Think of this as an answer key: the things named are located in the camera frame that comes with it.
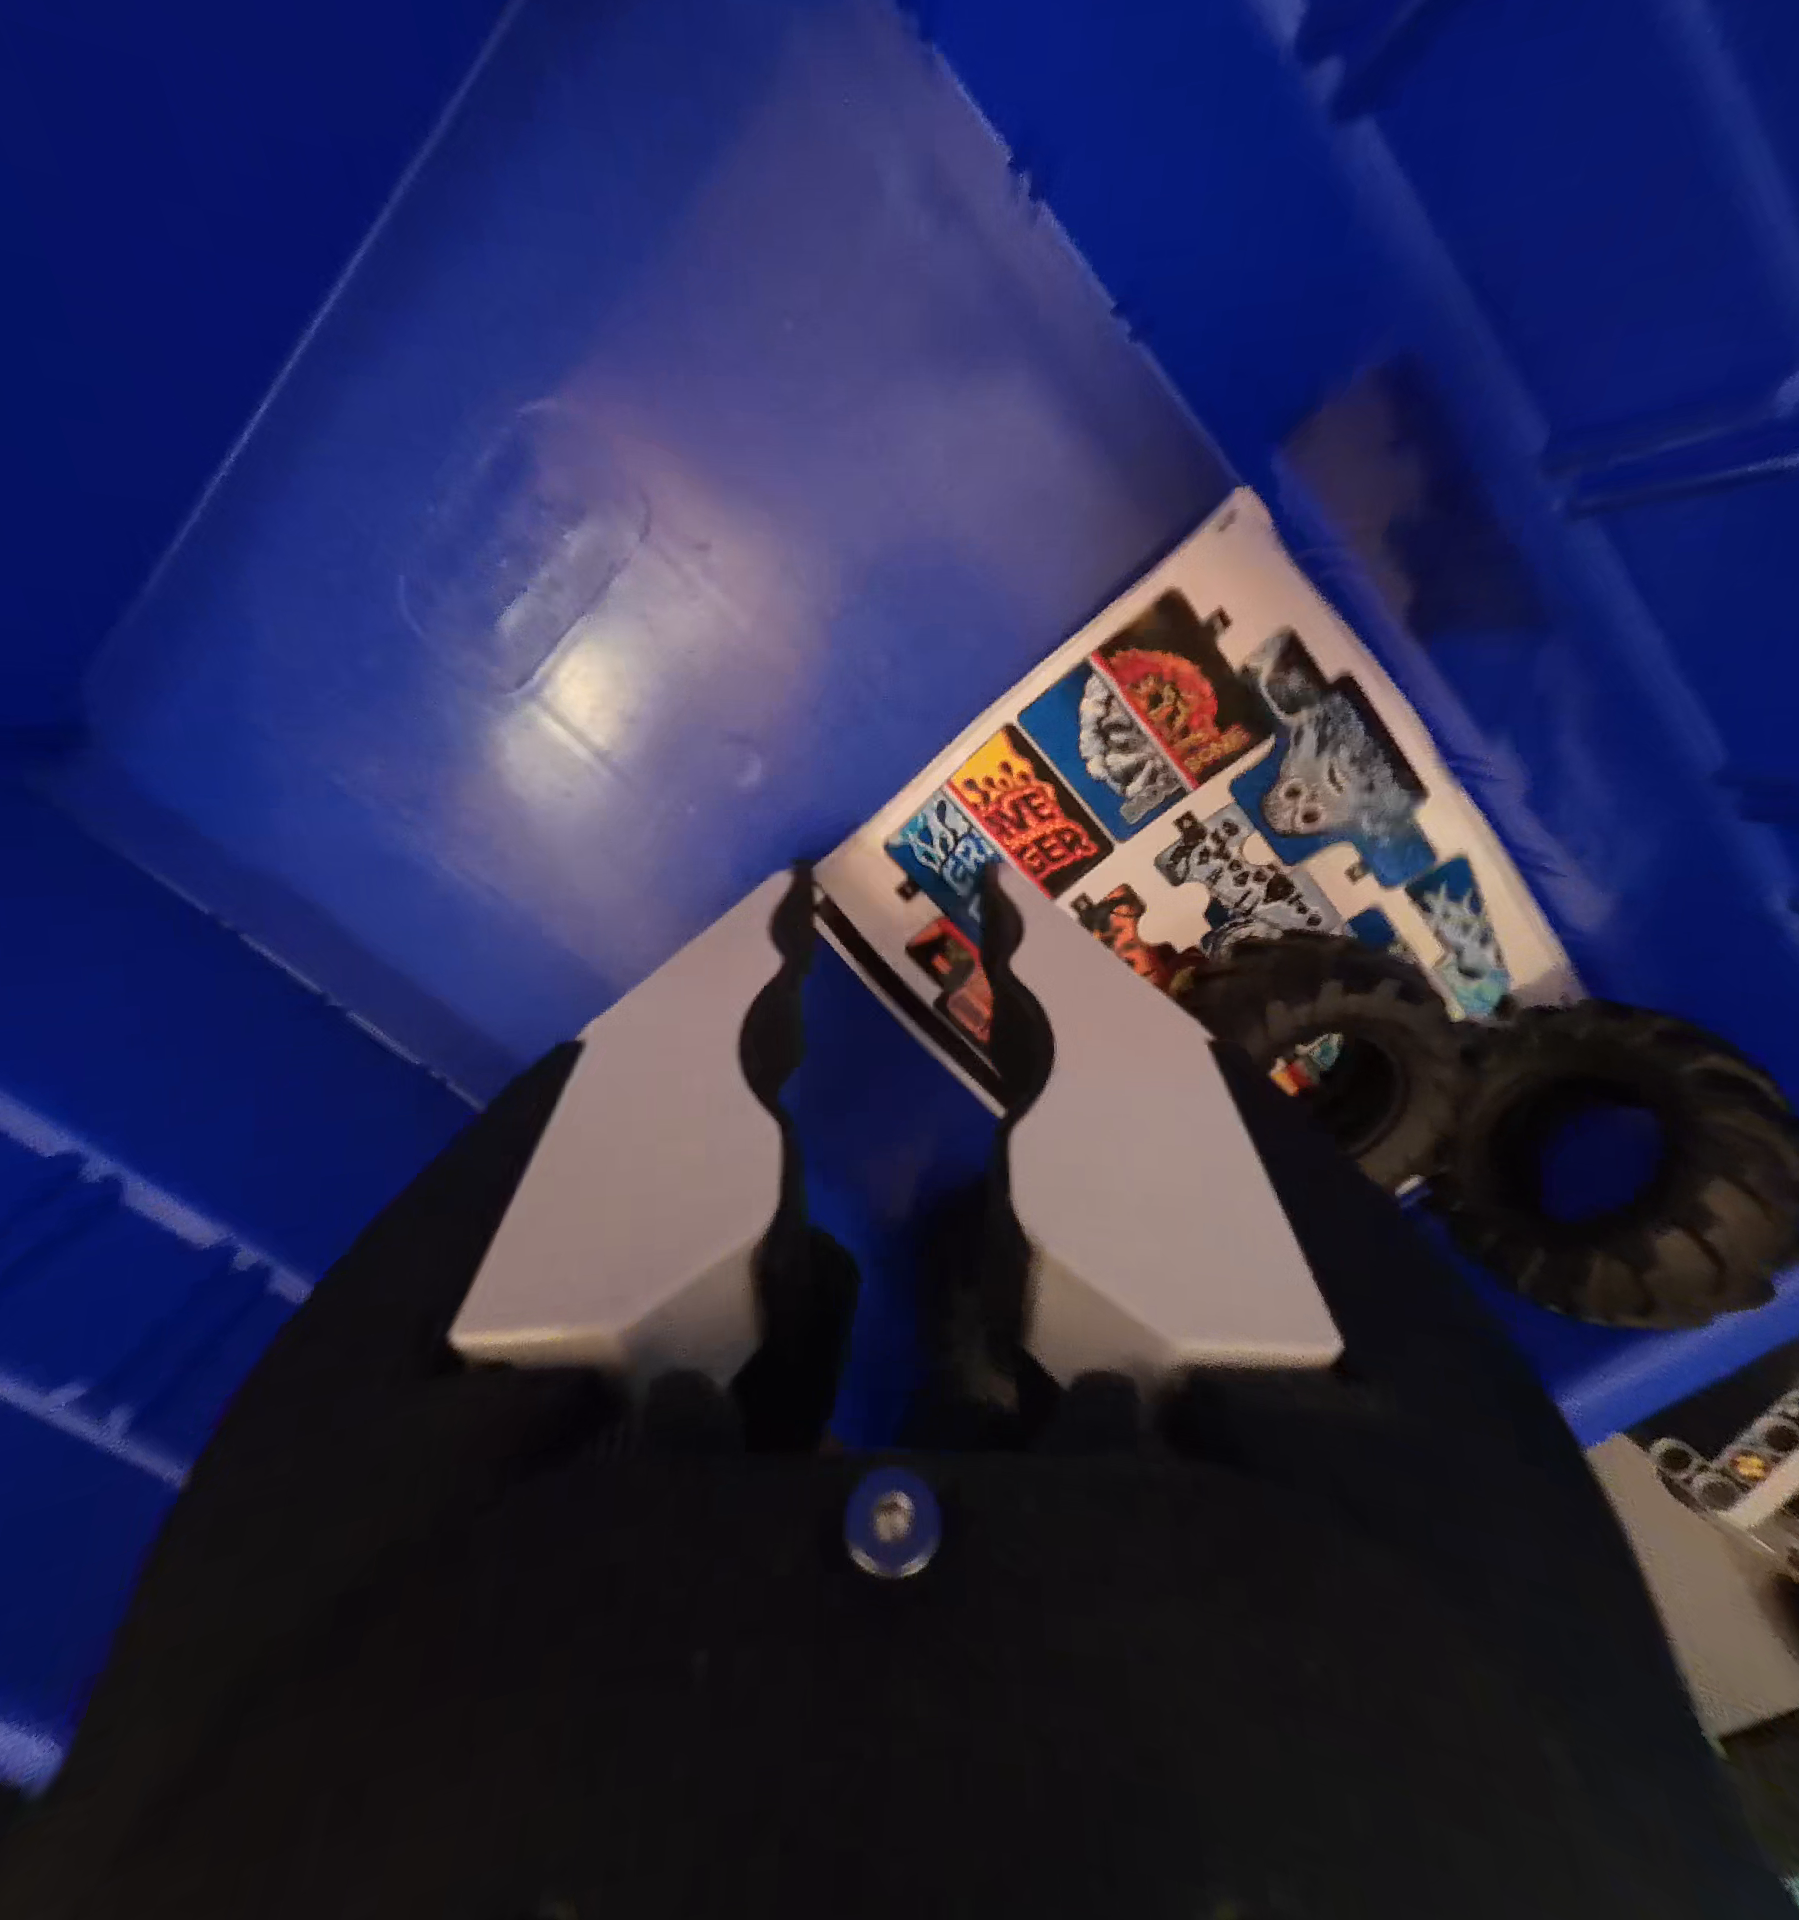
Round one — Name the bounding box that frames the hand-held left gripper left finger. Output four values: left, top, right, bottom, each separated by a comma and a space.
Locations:
447, 869, 859, 1449

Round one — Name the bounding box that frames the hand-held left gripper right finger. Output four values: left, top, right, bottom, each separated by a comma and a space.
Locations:
982, 864, 1345, 1444

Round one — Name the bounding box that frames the toy sticker sheet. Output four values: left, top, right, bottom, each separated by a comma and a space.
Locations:
814, 486, 1588, 1118

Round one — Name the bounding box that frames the tagged blue storage bin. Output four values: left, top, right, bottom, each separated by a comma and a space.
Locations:
0, 0, 1799, 1785

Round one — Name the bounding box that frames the grey desk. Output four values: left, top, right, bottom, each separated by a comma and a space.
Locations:
1588, 1432, 1799, 1745

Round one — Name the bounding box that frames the black rubber toy tire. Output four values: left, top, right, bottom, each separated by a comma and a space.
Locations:
1448, 1001, 1799, 1332
1184, 931, 1485, 1201

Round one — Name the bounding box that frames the black blue toy chassis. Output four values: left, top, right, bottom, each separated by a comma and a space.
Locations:
1649, 1320, 1799, 1593

